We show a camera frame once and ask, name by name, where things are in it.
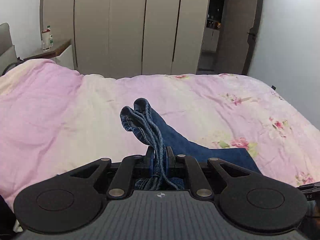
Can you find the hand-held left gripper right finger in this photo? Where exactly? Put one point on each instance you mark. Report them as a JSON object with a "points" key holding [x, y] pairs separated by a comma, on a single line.
{"points": [[170, 161]]}

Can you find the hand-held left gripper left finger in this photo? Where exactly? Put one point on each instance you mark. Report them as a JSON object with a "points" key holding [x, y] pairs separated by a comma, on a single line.
{"points": [[149, 162]]}

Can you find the blue denim pants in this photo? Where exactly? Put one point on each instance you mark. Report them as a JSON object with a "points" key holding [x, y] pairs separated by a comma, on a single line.
{"points": [[180, 142]]}

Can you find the pink floral blanket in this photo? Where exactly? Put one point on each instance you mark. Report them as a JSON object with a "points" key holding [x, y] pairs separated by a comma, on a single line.
{"points": [[75, 110]]}

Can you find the beige wardrobe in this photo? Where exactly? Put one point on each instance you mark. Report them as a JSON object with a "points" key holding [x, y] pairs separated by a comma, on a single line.
{"points": [[125, 25]]}

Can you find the wooden top nightstand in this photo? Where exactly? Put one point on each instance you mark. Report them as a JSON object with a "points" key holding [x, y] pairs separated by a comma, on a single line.
{"points": [[57, 52]]}

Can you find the hallway cabinet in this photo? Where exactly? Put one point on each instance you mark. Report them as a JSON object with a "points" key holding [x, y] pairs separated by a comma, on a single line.
{"points": [[212, 22]]}

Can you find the grey room door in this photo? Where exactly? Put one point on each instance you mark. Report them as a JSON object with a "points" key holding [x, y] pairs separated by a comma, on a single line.
{"points": [[237, 30]]}

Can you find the black garment with striped cuff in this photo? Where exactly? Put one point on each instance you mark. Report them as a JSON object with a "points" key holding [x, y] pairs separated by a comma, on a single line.
{"points": [[5, 212]]}

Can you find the bottle with green label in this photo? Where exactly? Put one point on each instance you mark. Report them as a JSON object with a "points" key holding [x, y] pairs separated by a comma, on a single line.
{"points": [[51, 38]]}

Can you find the grey padded bed headboard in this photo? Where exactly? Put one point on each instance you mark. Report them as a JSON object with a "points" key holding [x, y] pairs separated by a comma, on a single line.
{"points": [[6, 47]]}

